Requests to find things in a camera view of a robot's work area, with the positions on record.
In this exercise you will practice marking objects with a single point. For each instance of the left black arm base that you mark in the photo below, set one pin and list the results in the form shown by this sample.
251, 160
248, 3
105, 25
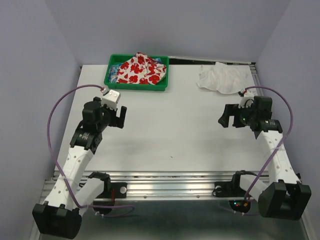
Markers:
118, 190

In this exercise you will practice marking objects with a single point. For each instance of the green plastic tray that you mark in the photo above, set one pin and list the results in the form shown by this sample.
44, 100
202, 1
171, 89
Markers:
137, 72

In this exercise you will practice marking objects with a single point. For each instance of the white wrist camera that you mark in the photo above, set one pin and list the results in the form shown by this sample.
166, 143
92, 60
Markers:
110, 98
247, 98

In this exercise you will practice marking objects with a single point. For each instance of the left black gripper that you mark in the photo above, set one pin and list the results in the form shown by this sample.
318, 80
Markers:
114, 122

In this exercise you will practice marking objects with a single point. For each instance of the red poppy white skirt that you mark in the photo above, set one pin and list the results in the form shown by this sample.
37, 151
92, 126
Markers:
140, 71

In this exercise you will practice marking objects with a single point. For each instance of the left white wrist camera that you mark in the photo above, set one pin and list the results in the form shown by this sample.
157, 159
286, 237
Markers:
110, 98

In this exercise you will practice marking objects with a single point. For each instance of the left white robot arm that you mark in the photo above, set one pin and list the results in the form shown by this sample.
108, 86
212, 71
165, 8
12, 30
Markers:
61, 212

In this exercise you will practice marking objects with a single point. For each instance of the blue floral skirt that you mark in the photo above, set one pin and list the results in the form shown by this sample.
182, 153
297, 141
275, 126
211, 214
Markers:
113, 72

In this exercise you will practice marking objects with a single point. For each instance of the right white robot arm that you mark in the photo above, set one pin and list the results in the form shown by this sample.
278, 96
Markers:
284, 197

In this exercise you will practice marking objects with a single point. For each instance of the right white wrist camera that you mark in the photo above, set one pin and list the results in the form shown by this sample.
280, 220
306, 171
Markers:
247, 98

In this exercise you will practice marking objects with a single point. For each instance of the aluminium rail frame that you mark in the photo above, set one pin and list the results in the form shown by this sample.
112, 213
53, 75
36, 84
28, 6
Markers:
171, 147

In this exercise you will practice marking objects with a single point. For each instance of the white crumpled skirt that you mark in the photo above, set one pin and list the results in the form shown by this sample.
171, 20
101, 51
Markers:
223, 78

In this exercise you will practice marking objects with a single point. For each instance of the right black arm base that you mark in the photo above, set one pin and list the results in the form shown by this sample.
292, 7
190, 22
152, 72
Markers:
228, 190

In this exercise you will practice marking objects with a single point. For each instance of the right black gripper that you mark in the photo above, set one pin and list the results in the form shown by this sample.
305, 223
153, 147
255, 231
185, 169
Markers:
229, 110

